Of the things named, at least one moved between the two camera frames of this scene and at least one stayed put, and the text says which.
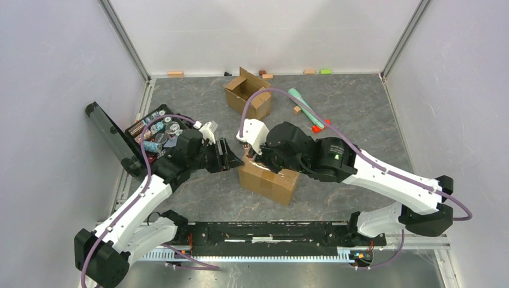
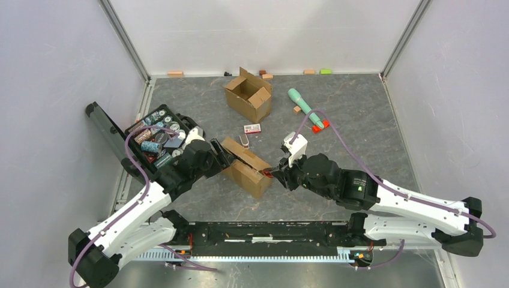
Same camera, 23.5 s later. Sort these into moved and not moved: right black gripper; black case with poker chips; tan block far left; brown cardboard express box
Moved: right black gripper
Not moved: brown cardboard express box; black case with poker chips; tan block far left
